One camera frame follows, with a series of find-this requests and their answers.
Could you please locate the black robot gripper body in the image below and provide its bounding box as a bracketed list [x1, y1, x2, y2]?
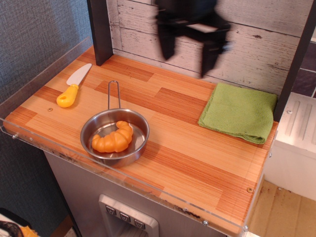
[155, 0, 231, 42]

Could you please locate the orange object bottom left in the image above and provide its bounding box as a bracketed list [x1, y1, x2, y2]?
[20, 226, 38, 237]

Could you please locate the small steel pan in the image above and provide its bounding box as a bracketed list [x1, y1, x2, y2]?
[80, 80, 150, 169]

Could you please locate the yellow handled toy knife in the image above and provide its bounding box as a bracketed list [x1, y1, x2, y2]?
[56, 63, 92, 108]

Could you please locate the clear acrylic guard rail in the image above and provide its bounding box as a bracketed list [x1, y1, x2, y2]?
[4, 40, 278, 237]

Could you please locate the dark right upright post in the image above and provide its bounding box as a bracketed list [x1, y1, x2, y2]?
[274, 0, 316, 122]

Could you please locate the dark upright post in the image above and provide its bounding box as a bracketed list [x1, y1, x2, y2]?
[87, 0, 113, 66]
[274, 0, 316, 122]

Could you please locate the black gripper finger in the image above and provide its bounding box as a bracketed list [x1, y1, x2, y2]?
[158, 24, 177, 60]
[200, 40, 230, 77]

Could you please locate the silver dispenser panel with buttons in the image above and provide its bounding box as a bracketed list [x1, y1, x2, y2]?
[99, 195, 159, 237]

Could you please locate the white toy sink unit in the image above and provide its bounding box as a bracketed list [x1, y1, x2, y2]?
[264, 93, 316, 200]

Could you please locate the dark left upright post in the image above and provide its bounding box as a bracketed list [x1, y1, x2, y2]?
[87, 0, 113, 66]

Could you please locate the orange plastic croissant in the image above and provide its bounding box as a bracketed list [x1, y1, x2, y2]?
[91, 121, 133, 153]

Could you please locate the grey toy fridge cabinet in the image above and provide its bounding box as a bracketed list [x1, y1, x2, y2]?
[43, 151, 237, 237]

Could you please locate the green towel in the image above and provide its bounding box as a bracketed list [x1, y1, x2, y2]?
[198, 83, 277, 145]

